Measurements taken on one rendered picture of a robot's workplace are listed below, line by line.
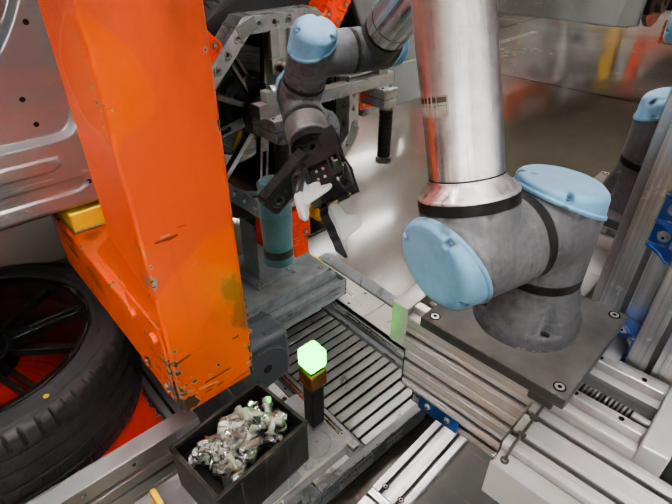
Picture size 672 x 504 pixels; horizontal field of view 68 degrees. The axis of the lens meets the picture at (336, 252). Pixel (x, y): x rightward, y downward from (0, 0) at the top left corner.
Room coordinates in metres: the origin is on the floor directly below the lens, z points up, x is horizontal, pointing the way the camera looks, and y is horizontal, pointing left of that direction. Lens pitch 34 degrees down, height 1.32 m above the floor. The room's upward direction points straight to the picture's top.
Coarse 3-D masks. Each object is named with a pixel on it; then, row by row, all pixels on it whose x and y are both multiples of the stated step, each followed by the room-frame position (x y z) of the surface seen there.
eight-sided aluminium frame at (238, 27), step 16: (240, 16) 1.25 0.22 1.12; (256, 16) 1.27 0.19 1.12; (272, 16) 1.30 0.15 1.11; (288, 16) 1.33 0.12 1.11; (224, 32) 1.25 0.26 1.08; (240, 32) 1.23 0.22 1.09; (256, 32) 1.26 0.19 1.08; (224, 48) 1.20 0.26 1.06; (240, 48) 1.23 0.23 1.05; (224, 64) 1.20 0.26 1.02; (336, 80) 1.51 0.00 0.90; (352, 96) 1.48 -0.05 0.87; (336, 112) 1.51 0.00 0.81; (352, 112) 1.48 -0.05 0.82; (352, 128) 1.47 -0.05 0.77; (240, 192) 1.20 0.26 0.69; (256, 208) 1.23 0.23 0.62
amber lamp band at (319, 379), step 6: (300, 372) 0.64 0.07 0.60; (306, 372) 0.63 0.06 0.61; (318, 372) 0.63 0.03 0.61; (324, 372) 0.64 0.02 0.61; (300, 378) 0.64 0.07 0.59; (306, 378) 0.63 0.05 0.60; (312, 378) 0.62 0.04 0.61; (318, 378) 0.63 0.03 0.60; (324, 378) 0.64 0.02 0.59; (306, 384) 0.63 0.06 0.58; (312, 384) 0.62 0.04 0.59; (318, 384) 0.63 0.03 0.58; (312, 390) 0.62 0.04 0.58
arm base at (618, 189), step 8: (624, 160) 0.91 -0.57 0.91; (616, 168) 0.93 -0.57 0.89; (624, 168) 0.90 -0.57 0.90; (632, 168) 0.89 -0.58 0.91; (640, 168) 0.87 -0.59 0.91; (608, 176) 0.94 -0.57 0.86; (616, 176) 0.91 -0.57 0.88; (624, 176) 0.89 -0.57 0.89; (632, 176) 0.88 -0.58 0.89; (608, 184) 0.92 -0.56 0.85; (616, 184) 0.90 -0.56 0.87; (624, 184) 0.88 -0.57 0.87; (632, 184) 0.87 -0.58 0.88; (616, 192) 0.89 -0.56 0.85; (624, 192) 0.87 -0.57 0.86; (616, 200) 0.88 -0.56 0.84; (624, 200) 0.87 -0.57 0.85; (616, 208) 0.87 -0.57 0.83; (624, 208) 0.86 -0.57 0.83
